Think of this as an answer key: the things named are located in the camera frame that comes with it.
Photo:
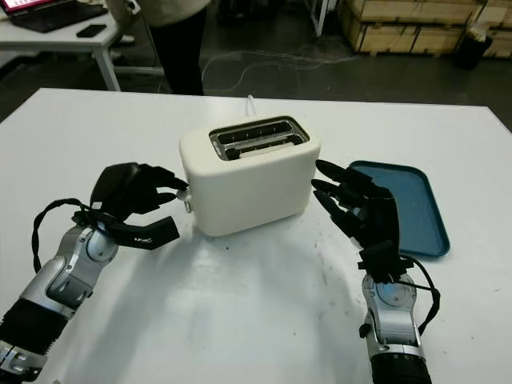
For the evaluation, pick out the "white office desk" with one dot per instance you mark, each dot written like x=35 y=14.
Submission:
x=60 y=40

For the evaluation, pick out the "black smartphone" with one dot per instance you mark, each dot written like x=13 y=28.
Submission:
x=91 y=30

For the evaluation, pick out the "black waste bin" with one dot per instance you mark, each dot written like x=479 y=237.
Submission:
x=472 y=52

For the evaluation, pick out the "cream white two-slot toaster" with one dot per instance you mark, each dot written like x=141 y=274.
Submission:
x=248 y=196

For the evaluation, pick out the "blue plastic tray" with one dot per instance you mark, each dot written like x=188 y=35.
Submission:
x=420 y=208

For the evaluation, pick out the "large wooden crate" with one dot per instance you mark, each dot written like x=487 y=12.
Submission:
x=408 y=28

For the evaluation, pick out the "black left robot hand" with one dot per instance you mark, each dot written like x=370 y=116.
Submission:
x=120 y=188

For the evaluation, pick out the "black laptop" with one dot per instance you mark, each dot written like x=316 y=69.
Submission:
x=56 y=14

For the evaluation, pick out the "white toaster lever knob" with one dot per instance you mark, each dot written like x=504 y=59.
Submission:
x=183 y=194

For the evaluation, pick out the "white table leg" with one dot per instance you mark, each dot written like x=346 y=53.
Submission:
x=318 y=16

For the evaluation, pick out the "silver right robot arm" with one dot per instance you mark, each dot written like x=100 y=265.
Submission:
x=394 y=320

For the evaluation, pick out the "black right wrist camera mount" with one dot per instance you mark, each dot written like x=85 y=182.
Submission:
x=382 y=260

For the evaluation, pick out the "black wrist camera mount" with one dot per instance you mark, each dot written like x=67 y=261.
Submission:
x=156 y=234
x=382 y=260

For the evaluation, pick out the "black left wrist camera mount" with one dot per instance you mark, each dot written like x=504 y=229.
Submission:
x=156 y=234

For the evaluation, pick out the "wooden crate behind bin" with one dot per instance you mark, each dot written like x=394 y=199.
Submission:
x=502 y=36

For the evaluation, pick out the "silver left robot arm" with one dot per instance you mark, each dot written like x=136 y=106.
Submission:
x=60 y=288

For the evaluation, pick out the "person in black trousers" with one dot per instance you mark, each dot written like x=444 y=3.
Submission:
x=180 y=56

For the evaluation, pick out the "white shoe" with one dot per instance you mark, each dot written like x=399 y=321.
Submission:
x=127 y=39

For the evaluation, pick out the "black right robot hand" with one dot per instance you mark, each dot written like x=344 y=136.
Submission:
x=378 y=220

